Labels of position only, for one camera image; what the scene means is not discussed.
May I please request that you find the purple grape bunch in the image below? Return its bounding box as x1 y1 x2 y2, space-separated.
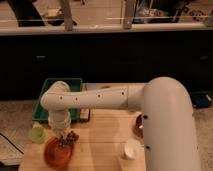
59 131 79 147

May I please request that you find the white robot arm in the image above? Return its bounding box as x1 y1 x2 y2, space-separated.
40 77 202 171

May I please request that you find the red bowl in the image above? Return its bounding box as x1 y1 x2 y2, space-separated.
43 137 74 168

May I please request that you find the dark purple bowl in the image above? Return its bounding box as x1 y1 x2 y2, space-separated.
134 115 143 137

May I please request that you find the small green cup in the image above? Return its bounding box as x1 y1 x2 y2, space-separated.
28 127 45 144

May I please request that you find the small dark box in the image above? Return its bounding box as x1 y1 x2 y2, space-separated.
80 109 91 122

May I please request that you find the green plastic tray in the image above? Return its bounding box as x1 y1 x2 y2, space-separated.
32 78 83 123

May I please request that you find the white cup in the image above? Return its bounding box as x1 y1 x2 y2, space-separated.
123 139 142 160

